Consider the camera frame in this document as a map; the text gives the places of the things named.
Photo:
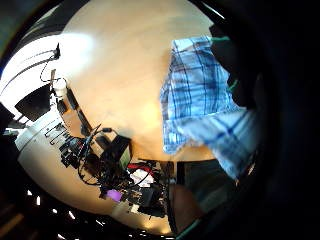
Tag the blue plaid cloth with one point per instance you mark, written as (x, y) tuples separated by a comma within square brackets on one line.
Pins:
[(196, 100)]

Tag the the person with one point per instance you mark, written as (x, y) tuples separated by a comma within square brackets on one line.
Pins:
[(206, 183)]

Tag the black box device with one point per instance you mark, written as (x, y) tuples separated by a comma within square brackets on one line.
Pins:
[(119, 150)]

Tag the white paper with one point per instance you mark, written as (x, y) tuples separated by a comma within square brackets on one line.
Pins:
[(141, 176)]

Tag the long black bar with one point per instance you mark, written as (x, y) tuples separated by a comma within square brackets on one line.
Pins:
[(78, 111)]

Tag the tangle of black equipment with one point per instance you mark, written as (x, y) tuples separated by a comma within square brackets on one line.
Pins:
[(86, 153)]

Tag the white cup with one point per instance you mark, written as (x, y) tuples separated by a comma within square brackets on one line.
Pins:
[(60, 88)]

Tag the purple object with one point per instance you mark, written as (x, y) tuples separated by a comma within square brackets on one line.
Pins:
[(114, 195)]

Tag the black monitor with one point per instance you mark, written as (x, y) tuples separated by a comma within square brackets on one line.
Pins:
[(33, 102)]

